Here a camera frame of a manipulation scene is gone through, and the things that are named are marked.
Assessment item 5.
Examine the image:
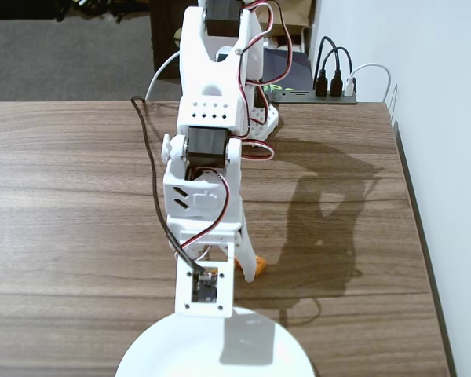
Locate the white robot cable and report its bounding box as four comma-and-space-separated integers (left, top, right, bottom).
145, 52, 181, 101

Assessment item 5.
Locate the thin white cable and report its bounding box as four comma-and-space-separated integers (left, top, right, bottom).
387, 82, 400, 123

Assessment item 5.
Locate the orange lego block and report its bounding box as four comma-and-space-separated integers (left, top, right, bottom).
235, 254, 268, 277

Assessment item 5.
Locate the dark cabinet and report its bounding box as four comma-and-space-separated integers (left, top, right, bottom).
148, 0, 186, 82

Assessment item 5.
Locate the black power strip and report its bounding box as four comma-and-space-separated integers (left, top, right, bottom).
272, 88, 358, 105

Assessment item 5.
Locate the white plug with cable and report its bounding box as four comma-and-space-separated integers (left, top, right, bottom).
344, 62, 392, 104

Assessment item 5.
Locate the brown paper bag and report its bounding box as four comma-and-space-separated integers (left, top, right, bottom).
254, 0, 313, 40

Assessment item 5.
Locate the black furniture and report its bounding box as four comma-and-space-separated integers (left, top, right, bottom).
0, 0, 152, 24

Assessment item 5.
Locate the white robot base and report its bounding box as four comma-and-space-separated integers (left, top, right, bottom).
244, 102, 280, 149

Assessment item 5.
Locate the red white black servo wire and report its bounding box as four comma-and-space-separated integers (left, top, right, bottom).
254, 0, 294, 90
235, 49, 276, 163
180, 171, 232, 261

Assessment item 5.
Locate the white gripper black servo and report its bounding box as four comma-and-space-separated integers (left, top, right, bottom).
166, 213, 261, 283

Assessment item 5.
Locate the black plug with cable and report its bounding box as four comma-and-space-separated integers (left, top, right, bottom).
312, 35, 330, 99
320, 46, 354, 98

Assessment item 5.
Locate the black camera cable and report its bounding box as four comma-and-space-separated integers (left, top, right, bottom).
130, 95, 206, 275

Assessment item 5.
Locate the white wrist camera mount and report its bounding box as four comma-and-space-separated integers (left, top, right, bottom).
174, 231, 236, 319

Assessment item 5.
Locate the white round plate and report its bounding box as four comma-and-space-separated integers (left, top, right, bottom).
115, 306, 316, 377

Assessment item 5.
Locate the dark blue box green print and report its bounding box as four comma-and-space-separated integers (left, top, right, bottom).
261, 49, 314, 94

